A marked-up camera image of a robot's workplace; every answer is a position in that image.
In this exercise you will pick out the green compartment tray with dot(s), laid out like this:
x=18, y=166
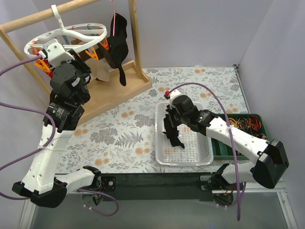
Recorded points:
x=244, y=143

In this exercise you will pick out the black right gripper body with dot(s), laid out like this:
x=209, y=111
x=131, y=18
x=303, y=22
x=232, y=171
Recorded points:
x=170, y=118

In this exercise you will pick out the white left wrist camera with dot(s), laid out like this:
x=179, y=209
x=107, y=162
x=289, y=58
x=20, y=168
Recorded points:
x=56, y=53

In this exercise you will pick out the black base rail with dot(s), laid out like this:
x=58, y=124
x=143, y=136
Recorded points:
x=156, y=186

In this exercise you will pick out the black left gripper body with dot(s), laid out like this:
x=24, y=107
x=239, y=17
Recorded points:
x=84, y=66

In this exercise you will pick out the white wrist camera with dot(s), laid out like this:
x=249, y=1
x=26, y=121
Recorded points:
x=56, y=53
x=171, y=95

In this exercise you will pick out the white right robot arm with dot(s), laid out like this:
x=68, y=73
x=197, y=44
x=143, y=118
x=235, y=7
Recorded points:
x=267, y=159

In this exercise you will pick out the white plastic basket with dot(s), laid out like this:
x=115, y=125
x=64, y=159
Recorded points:
x=198, y=148

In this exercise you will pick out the floral table mat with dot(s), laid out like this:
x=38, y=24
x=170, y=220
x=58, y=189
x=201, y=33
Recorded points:
x=121, y=140

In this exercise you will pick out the large black hanging cloth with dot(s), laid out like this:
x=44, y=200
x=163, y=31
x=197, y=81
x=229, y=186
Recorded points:
x=114, y=48

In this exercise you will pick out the white round clip hanger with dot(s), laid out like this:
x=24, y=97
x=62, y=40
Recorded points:
x=78, y=37

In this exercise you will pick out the black sock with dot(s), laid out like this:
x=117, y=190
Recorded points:
x=172, y=133

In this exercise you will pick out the cream brown striped sock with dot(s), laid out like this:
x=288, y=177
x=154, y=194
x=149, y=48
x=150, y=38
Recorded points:
x=99, y=69

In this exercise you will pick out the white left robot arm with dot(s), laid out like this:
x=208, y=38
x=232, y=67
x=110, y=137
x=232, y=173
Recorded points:
x=69, y=93

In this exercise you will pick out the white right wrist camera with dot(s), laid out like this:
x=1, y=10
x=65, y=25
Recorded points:
x=171, y=95

